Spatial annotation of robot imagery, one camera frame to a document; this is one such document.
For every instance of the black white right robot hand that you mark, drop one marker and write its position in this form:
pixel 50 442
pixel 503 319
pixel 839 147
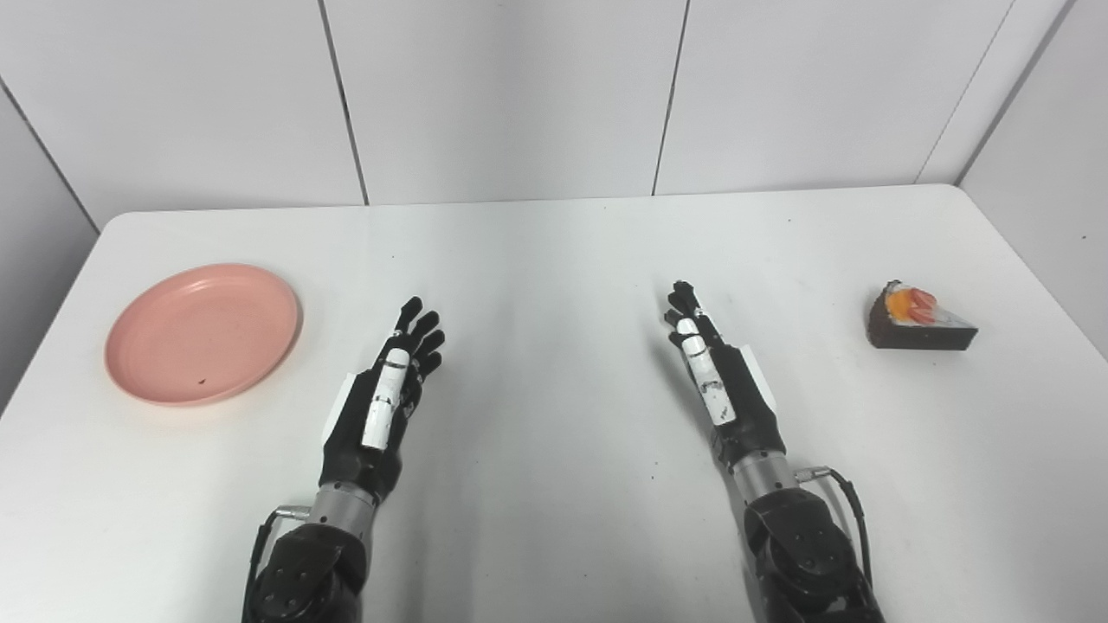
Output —
pixel 749 415

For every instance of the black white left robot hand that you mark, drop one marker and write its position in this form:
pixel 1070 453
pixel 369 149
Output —
pixel 355 441

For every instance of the pink round plate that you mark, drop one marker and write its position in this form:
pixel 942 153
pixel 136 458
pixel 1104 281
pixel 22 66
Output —
pixel 203 333

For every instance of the chocolate cake slice with fruit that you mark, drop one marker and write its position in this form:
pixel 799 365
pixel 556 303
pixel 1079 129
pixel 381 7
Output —
pixel 917 333

